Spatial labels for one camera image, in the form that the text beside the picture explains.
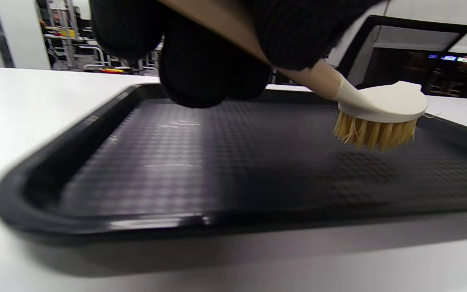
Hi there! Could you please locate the person's left hand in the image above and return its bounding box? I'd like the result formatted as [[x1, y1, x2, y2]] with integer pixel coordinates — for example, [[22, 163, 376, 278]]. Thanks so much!
[[89, 0, 384, 109]]

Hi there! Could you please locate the black plastic tray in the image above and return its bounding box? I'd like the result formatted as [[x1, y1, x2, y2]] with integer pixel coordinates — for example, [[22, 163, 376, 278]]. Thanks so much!
[[0, 83, 467, 246]]

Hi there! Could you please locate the white pot brush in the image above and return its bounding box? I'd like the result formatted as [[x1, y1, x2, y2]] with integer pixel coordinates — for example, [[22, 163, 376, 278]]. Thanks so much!
[[156, 0, 429, 151]]

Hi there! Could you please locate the black mesh office chair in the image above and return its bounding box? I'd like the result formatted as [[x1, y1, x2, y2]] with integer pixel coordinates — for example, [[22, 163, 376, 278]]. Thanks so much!
[[337, 15, 467, 88]]

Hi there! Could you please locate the white desk frame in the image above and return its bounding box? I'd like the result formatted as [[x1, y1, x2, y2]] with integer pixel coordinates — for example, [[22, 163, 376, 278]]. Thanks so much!
[[37, 0, 163, 75]]

